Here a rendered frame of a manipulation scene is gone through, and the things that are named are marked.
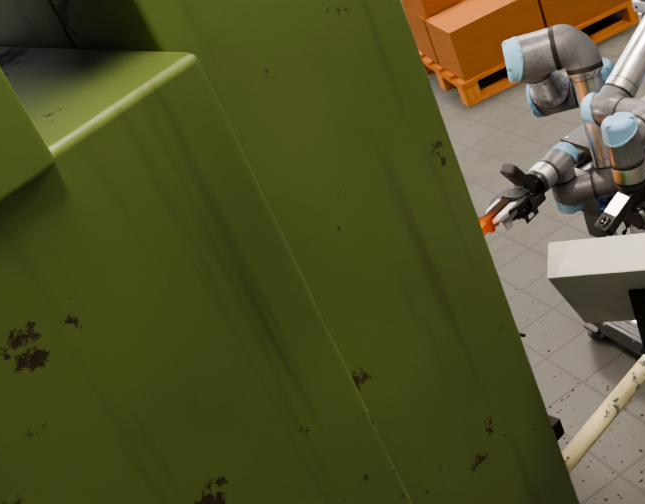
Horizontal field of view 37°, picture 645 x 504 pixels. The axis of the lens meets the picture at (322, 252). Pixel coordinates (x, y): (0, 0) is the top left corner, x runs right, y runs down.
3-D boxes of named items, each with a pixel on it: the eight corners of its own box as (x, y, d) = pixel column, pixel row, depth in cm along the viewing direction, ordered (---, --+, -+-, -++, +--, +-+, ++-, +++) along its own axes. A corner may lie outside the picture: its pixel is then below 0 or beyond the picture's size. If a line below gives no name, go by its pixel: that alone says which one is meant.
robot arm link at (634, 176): (627, 174, 212) (601, 165, 218) (631, 192, 214) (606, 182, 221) (652, 157, 213) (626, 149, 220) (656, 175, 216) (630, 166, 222)
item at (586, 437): (646, 361, 247) (642, 346, 244) (665, 367, 243) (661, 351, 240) (546, 481, 227) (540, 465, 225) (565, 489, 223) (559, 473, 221)
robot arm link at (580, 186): (598, 210, 267) (589, 177, 261) (557, 219, 271) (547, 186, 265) (596, 194, 273) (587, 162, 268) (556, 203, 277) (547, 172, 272)
